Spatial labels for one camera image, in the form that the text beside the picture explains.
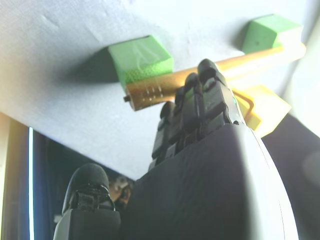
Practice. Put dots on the round wooden rod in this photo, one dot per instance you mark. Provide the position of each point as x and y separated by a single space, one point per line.
160 86

